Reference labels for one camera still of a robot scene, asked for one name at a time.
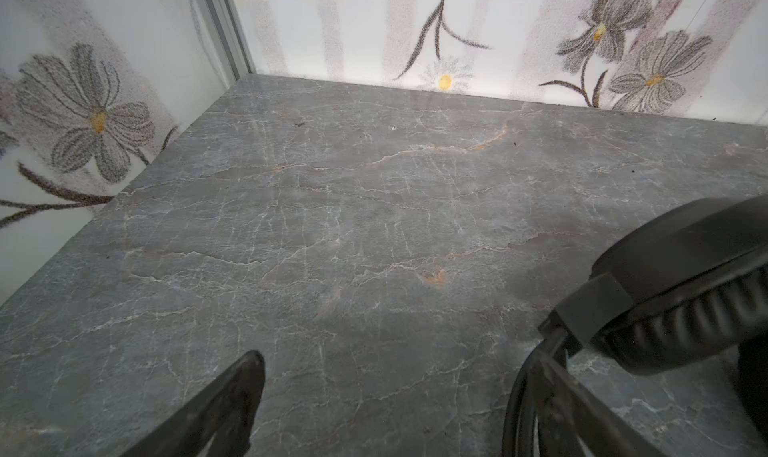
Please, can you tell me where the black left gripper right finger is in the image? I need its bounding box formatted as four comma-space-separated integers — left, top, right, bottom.
529, 351, 662, 457

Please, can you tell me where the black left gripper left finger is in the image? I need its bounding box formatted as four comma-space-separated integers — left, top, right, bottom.
124, 350, 265, 456

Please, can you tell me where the black over-ear headphones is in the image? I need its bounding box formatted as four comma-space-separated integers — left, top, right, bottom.
501, 195, 767, 456

